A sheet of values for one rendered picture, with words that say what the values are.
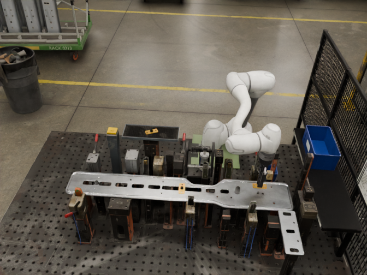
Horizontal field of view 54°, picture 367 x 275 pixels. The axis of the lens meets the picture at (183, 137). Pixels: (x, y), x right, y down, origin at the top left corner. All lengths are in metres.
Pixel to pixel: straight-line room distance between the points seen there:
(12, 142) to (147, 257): 2.61
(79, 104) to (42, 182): 2.17
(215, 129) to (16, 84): 2.65
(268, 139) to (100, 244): 1.22
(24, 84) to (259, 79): 3.03
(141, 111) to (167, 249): 2.57
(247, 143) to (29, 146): 2.96
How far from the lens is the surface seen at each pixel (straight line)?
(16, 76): 4.53
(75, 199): 2.16
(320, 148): 2.65
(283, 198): 2.27
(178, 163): 2.29
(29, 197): 2.76
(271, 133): 1.88
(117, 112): 4.59
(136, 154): 2.29
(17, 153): 4.29
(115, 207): 2.11
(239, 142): 1.85
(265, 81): 2.37
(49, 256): 2.41
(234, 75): 2.35
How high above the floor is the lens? 2.64
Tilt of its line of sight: 40 degrees down
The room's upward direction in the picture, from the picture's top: 2 degrees clockwise
